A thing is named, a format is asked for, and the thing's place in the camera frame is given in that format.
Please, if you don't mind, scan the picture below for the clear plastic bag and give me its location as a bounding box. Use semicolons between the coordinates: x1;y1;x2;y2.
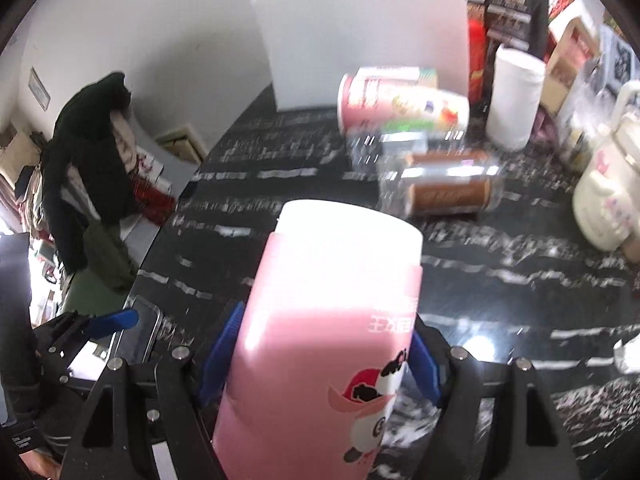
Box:
556;58;618;173

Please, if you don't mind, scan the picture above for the clear bottle brown label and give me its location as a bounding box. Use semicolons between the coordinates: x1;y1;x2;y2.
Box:
378;149;506;217

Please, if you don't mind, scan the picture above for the crumpled white tissue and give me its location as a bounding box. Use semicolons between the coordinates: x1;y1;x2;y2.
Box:
612;334;640;375

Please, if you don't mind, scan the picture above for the red bottle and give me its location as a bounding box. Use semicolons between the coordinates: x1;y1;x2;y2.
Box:
467;16;489;99

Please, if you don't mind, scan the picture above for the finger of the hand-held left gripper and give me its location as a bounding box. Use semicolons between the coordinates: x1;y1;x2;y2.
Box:
34;308;140;361

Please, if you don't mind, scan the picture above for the white paper roll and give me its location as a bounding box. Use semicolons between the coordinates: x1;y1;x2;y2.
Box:
486;44;547;151

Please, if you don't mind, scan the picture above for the green cloth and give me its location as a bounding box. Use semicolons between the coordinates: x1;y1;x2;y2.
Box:
81;222;137;297

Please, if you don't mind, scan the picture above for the white plastic board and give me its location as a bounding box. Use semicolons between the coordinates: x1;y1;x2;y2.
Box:
251;0;471;112

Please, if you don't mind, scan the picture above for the cream white kettle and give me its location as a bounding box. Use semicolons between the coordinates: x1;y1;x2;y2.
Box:
571;81;640;252

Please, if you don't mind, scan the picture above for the black jacket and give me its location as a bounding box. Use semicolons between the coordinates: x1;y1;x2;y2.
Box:
39;72;142;274

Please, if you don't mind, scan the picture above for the cardboard box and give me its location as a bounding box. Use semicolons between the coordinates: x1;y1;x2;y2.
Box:
539;0;602;115

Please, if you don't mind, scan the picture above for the pink panda print cup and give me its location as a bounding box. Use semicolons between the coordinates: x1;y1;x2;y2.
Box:
211;199;425;480

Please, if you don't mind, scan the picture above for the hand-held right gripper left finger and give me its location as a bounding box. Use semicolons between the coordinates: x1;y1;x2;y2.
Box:
60;302;247;480

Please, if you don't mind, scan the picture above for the black display box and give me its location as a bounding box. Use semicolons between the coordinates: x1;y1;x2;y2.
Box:
461;0;550;57

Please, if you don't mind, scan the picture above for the black smartphone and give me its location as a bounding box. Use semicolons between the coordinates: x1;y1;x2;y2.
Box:
112;294;164;364

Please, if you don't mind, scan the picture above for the pink printed paper cup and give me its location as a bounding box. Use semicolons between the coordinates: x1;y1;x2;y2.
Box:
337;65;471;137

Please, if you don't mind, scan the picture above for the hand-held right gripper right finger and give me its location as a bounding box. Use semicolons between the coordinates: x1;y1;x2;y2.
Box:
409;321;597;480

